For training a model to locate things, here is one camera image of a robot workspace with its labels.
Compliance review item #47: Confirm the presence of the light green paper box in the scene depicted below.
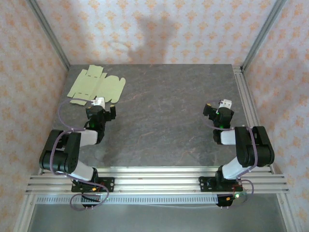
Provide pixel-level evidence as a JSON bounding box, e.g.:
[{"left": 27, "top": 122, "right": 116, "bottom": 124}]
[{"left": 67, "top": 64, "right": 126, "bottom": 106}]

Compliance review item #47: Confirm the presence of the grey metal sheet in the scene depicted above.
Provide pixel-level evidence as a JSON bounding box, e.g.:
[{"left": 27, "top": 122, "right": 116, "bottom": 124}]
[{"left": 26, "top": 204, "right": 288, "bottom": 232}]

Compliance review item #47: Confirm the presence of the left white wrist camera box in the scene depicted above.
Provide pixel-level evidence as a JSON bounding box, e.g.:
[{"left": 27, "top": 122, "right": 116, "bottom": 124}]
[{"left": 91, "top": 96, "right": 106, "bottom": 109}]

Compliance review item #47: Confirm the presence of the aluminium side rail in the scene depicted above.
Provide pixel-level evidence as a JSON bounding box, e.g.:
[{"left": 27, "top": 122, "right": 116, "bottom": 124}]
[{"left": 232, "top": 65, "right": 276, "bottom": 174}]

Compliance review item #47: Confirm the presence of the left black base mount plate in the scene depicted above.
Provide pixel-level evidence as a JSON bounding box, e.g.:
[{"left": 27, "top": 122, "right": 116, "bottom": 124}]
[{"left": 71, "top": 177, "right": 115, "bottom": 193}]

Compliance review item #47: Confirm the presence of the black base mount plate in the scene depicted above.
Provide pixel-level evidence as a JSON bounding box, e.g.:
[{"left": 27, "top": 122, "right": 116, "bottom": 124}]
[
  {"left": 71, "top": 177, "right": 115, "bottom": 193},
  {"left": 198, "top": 176, "right": 243, "bottom": 193}
]

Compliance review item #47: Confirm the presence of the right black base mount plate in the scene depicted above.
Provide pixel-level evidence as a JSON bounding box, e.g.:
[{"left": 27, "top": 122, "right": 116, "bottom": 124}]
[{"left": 198, "top": 176, "right": 243, "bottom": 193}]

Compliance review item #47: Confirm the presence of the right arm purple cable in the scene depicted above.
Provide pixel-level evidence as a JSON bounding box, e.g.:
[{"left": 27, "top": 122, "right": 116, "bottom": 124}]
[{"left": 201, "top": 99, "right": 254, "bottom": 208}]

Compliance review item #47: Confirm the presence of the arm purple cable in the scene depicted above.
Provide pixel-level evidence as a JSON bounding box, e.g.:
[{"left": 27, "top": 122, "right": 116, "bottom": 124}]
[
  {"left": 201, "top": 99, "right": 254, "bottom": 208},
  {"left": 49, "top": 98, "right": 109, "bottom": 211}
]

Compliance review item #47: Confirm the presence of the aluminium frame post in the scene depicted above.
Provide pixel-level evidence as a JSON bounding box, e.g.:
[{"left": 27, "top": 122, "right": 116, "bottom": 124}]
[
  {"left": 240, "top": 0, "right": 288, "bottom": 72},
  {"left": 26, "top": 0, "right": 71, "bottom": 72}
]

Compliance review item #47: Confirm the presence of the wide aluminium mounting rail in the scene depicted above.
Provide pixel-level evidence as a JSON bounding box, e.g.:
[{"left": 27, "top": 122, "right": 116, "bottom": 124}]
[{"left": 25, "top": 166, "right": 290, "bottom": 194}]

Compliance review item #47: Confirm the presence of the left black base electronics bracket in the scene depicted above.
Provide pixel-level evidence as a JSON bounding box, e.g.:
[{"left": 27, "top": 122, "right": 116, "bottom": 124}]
[{"left": 81, "top": 193, "right": 102, "bottom": 209}]

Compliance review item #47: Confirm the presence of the black base electronics bracket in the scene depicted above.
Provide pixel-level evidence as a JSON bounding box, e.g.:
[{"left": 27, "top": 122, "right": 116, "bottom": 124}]
[
  {"left": 81, "top": 193, "right": 102, "bottom": 209},
  {"left": 215, "top": 192, "right": 247, "bottom": 209}
]

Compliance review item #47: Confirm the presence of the right black base electronics bracket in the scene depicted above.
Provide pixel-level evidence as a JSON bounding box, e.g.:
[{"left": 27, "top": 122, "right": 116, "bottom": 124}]
[{"left": 215, "top": 192, "right": 247, "bottom": 209}]

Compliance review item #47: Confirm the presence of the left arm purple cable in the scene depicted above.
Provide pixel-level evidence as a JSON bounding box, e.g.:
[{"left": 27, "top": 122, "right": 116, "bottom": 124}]
[{"left": 49, "top": 98, "right": 109, "bottom": 211}]

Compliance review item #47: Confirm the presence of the white slotted cable duct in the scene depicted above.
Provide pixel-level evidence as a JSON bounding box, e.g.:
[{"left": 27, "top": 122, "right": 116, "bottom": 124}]
[{"left": 36, "top": 195, "right": 219, "bottom": 205}]

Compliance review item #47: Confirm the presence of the short aluminium frame leg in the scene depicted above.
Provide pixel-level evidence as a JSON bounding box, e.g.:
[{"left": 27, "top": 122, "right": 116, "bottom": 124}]
[
  {"left": 276, "top": 193, "right": 302, "bottom": 232},
  {"left": 13, "top": 193, "right": 37, "bottom": 232}
]

